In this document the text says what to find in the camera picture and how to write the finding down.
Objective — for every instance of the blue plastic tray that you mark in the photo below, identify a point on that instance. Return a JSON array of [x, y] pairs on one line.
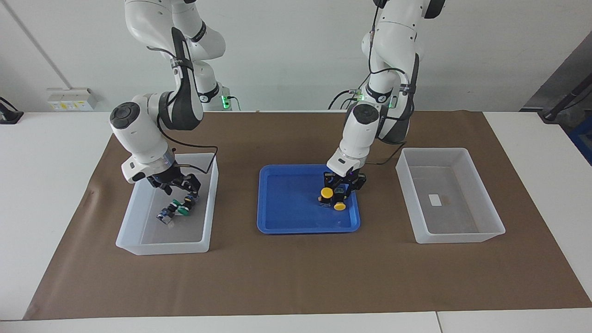
[[286, 203]]

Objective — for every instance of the black table clamp device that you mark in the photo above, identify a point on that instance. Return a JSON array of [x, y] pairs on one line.
[[9, 115]]

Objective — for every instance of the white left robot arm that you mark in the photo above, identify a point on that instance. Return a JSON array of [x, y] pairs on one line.
[[360, 134]]

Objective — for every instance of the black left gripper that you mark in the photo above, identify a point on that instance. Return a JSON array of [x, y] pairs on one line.
[[344, 180]]

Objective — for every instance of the white wall socket box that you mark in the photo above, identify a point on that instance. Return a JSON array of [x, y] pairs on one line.
[[69, 99]]

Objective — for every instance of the black metal stand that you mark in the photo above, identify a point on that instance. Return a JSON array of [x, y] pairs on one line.
[[555, 111]]

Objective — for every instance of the yellow push button switch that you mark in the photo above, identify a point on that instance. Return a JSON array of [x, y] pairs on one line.
[[327, 192], [341, 206]]

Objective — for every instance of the brown paper table mat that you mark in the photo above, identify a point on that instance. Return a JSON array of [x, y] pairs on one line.
[[296, 277]]

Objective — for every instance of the green push button switch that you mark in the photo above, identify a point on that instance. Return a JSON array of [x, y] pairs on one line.
[[184, 212], [175, 204]]

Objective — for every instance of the translucent white plastic box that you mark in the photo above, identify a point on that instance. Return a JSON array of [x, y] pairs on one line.
[[162, 247], [462, 236]]

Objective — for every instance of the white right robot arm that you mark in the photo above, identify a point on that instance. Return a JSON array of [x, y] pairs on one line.
[[138, 134]]

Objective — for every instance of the blue crate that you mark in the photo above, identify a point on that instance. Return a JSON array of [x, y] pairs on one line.
[[583, 138]]

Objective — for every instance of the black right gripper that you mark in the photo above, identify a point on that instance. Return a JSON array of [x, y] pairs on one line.
[[167, 178]]

